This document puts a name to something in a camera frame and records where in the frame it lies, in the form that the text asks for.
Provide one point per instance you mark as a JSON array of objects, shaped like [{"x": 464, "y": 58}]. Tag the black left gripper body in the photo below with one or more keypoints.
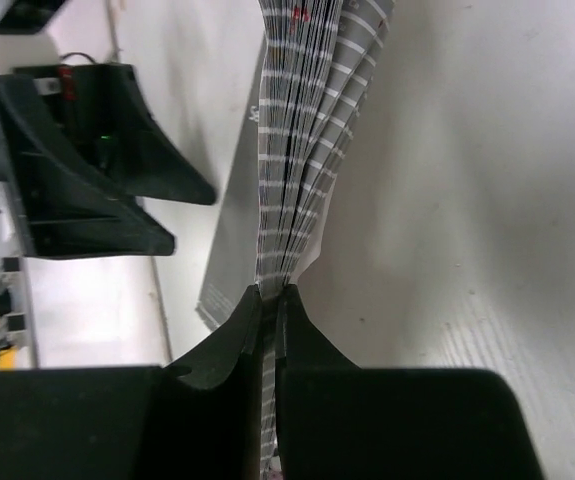
[{"x": 76, "y": 99}]

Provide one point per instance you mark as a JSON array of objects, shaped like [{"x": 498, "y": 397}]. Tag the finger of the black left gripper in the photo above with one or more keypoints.
[
  {"x": 126, "y": 143},
  {"x": 60, "y": 205}
]

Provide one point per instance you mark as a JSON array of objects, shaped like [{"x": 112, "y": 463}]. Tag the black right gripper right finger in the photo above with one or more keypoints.
[{"x": 336, "y": 420}]

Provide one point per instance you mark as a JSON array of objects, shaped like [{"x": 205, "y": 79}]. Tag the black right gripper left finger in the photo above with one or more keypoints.
[{"x": 195, "y": 418}]

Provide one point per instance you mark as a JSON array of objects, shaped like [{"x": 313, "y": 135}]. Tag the grey paper swatch booklet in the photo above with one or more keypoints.
[{"x": 318, "y": 63}]

